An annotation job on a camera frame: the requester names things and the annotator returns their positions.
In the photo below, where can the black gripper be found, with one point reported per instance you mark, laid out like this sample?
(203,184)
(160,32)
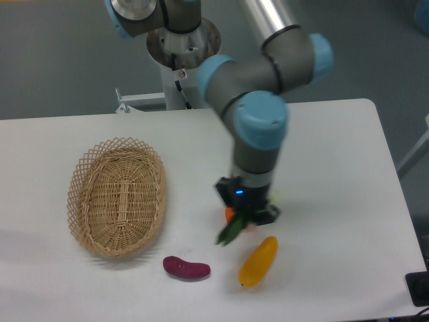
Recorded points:
(253,199)

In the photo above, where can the green bok choy vegetable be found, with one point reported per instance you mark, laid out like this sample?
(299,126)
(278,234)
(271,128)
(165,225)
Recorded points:
(238,223)

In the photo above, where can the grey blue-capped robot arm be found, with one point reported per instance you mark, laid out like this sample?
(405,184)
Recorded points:
(247,97)

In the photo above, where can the oval woven wicker basket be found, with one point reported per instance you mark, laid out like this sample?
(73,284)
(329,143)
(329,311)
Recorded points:
(117,197)

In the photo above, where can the orange mandarin fruit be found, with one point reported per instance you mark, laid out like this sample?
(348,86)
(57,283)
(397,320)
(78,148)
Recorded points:
(229,213)

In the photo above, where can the yellow mango fruit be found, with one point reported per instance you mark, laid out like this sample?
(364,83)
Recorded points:
(256,266)

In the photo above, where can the purple sweet potato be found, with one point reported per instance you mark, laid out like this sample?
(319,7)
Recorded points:
(185,270)

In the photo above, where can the black device at table corner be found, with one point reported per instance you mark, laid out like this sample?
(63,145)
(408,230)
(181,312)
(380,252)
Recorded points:
(417,283)

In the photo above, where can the white metal frame leg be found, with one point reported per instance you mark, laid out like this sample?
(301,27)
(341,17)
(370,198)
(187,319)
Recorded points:
(414,155)

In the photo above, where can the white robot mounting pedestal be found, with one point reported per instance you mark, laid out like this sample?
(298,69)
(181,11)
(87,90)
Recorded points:
(178,57)

